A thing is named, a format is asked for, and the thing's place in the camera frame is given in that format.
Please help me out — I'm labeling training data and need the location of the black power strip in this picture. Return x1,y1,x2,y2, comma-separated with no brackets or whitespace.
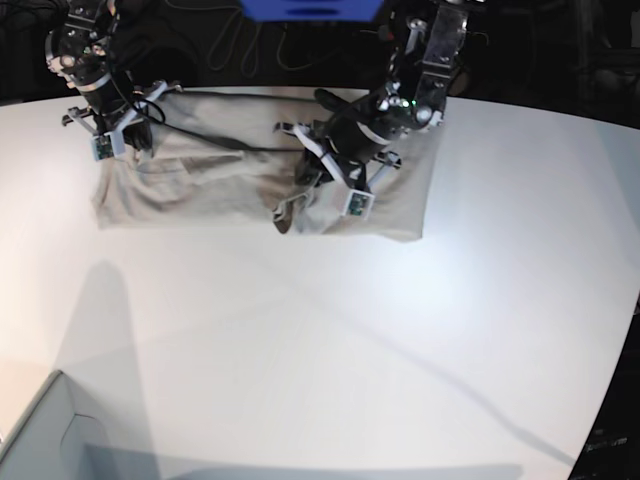
376,24,400,43

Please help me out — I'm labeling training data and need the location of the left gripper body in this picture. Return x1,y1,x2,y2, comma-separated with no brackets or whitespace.
274,121,402,218

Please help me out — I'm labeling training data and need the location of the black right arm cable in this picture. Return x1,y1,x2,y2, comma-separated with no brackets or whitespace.
112,69,306,154

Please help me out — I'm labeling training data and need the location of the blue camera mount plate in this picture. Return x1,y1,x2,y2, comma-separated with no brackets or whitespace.
240,0,384,22

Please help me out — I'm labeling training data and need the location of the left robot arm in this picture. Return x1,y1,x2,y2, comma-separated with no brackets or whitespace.
274,1,471,221

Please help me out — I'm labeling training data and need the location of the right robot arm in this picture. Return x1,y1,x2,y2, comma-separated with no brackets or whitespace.
45,1,182,161

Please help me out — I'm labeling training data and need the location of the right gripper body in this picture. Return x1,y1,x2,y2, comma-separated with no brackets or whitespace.
61,79,183,161

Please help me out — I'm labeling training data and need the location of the beige t-shirt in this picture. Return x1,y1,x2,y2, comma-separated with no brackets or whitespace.
93,87,445,242

